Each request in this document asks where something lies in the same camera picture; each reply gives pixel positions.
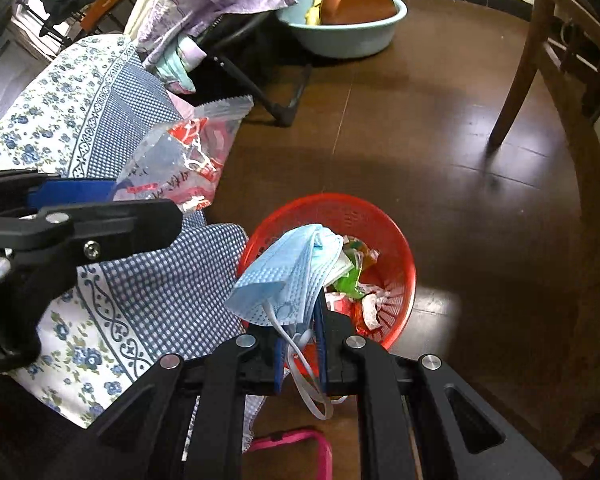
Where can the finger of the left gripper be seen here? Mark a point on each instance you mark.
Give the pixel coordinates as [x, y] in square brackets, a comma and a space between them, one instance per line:
[75, 235]
[57, 191]

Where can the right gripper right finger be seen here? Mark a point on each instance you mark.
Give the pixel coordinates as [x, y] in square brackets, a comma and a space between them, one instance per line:
[337, 375]

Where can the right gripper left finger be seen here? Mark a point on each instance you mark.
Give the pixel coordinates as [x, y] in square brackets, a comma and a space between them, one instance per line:
[270, 358]

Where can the blue face mask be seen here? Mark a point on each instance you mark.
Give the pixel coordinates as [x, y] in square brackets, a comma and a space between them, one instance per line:
[280, 289]

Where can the clear red pastry wrapper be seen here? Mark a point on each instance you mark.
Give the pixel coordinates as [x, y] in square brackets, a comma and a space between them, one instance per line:
[183, 161]

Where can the red plastic trash basket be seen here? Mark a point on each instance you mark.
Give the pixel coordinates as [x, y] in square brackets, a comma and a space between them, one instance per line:
[393, 270]

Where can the pink plastic stool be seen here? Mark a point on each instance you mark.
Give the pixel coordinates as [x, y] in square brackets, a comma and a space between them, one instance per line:
[301, 453]

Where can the green snack wrapper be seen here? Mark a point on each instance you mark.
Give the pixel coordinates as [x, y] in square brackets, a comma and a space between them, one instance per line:
[349, 283]

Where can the black folding stand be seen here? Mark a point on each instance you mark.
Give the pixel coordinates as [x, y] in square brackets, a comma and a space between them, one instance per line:
[241, 59]

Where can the light blue wash basin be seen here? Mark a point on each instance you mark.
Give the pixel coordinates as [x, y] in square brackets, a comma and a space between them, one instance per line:
[341, 42]

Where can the brown plastic bowl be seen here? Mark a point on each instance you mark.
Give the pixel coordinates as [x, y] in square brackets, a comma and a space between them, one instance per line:
[350, 12]

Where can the dark wooden chair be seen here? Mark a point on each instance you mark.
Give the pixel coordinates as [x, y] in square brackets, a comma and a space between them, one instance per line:
[563, 47]

